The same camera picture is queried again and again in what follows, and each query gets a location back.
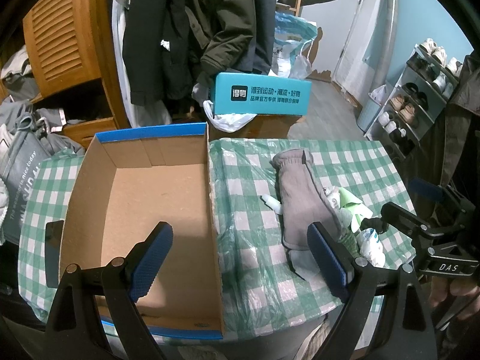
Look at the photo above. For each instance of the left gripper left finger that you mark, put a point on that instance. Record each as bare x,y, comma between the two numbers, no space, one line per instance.
125,280

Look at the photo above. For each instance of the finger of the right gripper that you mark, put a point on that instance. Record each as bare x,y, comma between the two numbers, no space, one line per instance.
425,188
408,223

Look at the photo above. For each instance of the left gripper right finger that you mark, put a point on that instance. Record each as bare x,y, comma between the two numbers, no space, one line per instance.
353,281

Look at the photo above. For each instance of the light green cloth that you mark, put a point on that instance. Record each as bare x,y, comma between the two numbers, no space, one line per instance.
356,207

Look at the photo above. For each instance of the white patterned sock bundle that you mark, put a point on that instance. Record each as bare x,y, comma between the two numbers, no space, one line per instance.
367,238

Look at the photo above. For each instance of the green sparkly scouring cloth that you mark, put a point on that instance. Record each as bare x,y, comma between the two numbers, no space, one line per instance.
348,240

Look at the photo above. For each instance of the person's right hand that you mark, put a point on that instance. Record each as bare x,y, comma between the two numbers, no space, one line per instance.
441,287

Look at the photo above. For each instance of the metal shoe rack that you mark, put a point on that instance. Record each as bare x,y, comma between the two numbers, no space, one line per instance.
409,109

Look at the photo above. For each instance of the green checkered tablecloth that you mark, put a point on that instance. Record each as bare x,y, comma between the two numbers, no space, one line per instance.
261,294

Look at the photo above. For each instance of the open cardboard shoe box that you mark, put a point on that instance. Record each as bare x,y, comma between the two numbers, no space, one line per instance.
129,181

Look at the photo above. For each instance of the light blue waste bin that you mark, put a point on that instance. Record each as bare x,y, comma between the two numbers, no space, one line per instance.
370,110

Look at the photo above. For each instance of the grey printed tote bag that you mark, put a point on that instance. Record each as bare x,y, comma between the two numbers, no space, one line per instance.
21,157

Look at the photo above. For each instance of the white plastic bag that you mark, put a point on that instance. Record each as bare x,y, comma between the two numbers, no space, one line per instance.
227,123

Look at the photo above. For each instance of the teal printed shipping box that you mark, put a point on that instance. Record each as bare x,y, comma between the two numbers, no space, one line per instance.
244,93

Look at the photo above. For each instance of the blue plastic bag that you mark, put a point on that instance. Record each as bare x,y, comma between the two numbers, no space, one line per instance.
293,39

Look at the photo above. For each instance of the wooden louvered cabinet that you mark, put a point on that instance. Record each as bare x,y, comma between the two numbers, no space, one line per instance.
70,48

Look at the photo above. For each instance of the dark hanging jackets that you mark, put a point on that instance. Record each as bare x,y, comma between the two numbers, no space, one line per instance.
170,45

